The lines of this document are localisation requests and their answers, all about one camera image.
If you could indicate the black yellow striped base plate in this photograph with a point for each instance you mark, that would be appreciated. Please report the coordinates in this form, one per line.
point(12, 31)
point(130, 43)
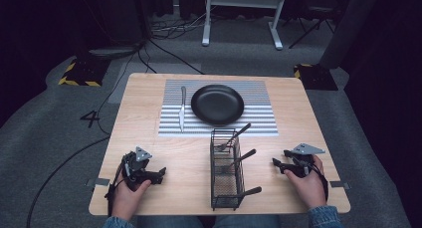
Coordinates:
point(315, 77)
point(84, 73)

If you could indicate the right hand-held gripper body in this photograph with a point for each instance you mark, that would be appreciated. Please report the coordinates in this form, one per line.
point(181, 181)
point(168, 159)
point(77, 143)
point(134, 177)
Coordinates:
point(303, 158)

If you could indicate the black tripod stand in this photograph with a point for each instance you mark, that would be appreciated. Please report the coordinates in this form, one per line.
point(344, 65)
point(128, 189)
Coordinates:
point(312, 25)

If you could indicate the dark curtain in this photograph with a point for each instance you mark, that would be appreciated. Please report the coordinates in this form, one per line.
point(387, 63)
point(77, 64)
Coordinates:
point(351, 25)

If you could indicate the grey striped placemat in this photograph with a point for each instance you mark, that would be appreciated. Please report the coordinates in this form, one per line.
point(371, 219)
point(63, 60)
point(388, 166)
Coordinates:
point(262, 121)

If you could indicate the grey tape piece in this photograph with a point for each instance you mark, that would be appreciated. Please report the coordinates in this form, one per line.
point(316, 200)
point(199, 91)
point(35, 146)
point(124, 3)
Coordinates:
point(340, 184)
point(99, 182)

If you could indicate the person's left hand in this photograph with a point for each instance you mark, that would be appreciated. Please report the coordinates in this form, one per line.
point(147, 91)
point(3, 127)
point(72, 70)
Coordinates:
point(127, 198)

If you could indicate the person's right hand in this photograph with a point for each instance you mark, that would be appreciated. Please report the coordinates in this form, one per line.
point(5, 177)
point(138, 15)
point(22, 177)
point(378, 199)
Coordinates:
point(310, 188)

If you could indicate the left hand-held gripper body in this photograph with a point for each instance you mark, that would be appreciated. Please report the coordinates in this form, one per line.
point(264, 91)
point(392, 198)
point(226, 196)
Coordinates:
point(134, 163)

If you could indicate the silver table knife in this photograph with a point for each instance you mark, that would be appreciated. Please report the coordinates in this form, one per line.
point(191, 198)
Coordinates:
point(182, 112)

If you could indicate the person's legs in jeans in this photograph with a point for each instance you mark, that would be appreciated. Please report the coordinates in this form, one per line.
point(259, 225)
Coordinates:
point(209, 222)

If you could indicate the black round plate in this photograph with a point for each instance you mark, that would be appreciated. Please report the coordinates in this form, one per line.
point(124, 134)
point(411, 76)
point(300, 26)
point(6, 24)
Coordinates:
point(217, 104)

